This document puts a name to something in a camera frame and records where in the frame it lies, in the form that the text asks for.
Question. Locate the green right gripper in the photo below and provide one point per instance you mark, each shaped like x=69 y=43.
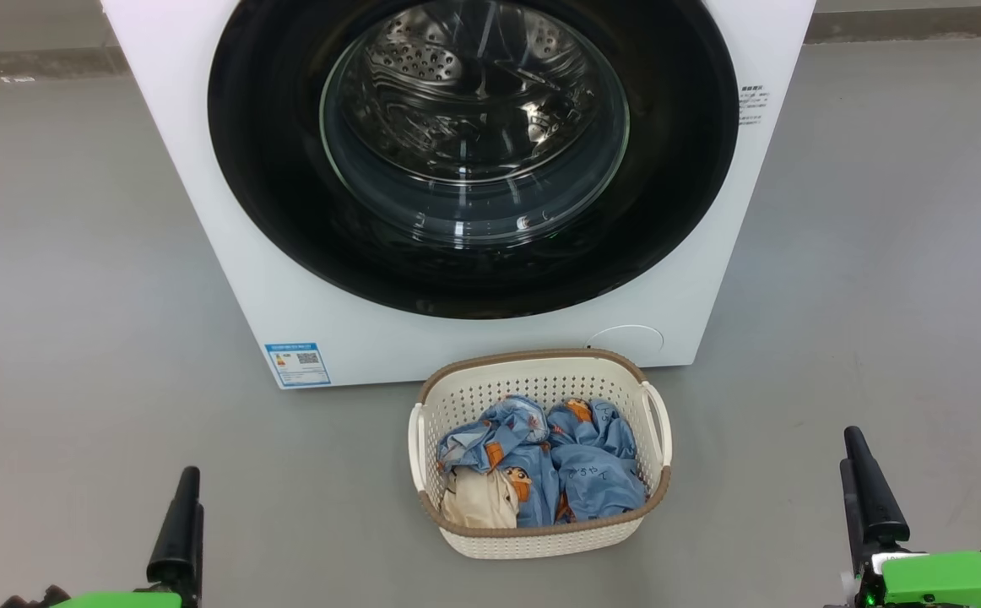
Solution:
x=946 y=583

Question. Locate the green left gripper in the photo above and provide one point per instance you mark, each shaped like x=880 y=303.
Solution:
x=119 y=600

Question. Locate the white front-load washing machine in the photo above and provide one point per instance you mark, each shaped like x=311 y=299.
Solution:
x=355 y=355

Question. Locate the cream perforated laundry basket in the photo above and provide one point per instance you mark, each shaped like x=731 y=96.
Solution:
x=541 y=373

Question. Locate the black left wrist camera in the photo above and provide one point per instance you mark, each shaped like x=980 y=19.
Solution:
x=35 y=599

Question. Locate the round black glass washer door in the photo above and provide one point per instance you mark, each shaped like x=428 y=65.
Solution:
x=271 y=169

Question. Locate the blue energy label sticker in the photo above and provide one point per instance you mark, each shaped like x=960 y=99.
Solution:
x=298 y=364

